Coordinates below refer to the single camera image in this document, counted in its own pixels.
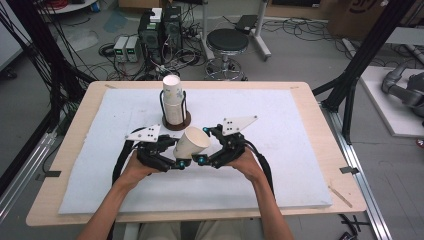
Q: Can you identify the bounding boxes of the black floor bracket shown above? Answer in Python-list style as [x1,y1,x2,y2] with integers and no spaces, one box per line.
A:
[338,213,371,240]

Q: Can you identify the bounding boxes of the person's right hand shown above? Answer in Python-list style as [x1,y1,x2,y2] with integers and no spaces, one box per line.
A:
[226,146,268,185]

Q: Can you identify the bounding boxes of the white paper cup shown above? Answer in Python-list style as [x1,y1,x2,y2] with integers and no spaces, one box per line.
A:
[172,125,212,160]

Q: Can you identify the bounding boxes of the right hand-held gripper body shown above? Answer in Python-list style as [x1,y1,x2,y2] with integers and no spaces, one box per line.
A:
[213,115,259,170]

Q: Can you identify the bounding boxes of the white foam mat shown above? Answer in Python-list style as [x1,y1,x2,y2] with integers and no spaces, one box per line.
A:
[58,88,334,215]

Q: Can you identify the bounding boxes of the stack of paper cups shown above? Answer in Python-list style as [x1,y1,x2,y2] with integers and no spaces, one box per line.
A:
[162,74,185,126]

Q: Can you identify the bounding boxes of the white metal stand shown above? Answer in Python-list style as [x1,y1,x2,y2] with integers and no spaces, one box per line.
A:
[199,0,273,62]

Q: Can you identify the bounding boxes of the black round stool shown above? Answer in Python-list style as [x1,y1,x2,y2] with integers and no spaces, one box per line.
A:
[203,28,250,82]

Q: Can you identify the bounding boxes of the black computer tower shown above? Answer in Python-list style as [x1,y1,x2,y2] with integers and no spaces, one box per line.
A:
[137,11,164,64]
[162,5,184,51]

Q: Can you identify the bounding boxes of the white platform board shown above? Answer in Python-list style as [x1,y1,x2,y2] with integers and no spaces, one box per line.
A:
[359,65,424,139]

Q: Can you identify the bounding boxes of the white wheeled panel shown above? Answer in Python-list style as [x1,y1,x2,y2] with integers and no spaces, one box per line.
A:
[0,0,33,81]

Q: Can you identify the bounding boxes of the black floor cables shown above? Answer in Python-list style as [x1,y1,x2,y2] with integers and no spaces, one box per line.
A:
[263,18,368,68]

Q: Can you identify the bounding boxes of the small white box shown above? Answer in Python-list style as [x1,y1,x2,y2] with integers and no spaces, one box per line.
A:
[149,7,163,24]

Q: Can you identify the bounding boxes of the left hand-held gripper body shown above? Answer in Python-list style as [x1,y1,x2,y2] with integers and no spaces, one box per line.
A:
[124,124,163,168]

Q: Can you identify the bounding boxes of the person's left hand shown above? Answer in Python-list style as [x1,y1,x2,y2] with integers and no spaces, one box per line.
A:
[114,149,161,193]

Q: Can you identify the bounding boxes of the grey power supply unit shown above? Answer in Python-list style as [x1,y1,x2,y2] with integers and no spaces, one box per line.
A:
[113,35,129,63]
[125,35,141,63]

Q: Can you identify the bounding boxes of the brown cardboard box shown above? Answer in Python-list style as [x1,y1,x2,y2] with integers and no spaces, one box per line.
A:
[328,0,424,41]

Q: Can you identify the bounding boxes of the left hand-held gripper cable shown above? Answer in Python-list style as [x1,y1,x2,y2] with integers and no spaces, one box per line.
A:
[106,126,149,240]

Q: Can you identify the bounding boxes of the black wire cup holder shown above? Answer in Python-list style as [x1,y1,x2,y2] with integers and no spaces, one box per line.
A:
[159,89,192,132]

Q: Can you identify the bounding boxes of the thin wooden stick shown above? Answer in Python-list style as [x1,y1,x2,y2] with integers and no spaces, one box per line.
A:
[328,185,353,209]

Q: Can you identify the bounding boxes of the flat black device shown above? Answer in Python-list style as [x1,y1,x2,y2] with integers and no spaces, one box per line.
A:
[235,14,258,35]

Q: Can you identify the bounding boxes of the white round table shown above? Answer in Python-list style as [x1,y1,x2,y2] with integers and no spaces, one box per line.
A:
[38,0,98,15]

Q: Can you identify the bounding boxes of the light wooden table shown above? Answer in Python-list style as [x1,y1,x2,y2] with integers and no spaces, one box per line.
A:
[25,80,368,228]

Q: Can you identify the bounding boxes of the black metal frame post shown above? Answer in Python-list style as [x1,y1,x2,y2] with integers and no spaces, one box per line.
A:
[0,0,96,198]
[312,0,418,145]

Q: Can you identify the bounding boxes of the aluminium floor rail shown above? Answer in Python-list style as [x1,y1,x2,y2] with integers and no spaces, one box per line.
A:
[0,131,58,223]
[321,103,394,240]

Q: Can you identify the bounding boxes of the black tape piece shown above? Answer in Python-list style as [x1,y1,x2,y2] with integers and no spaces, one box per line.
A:
[339,165,360,175]
[35,170,62,182]

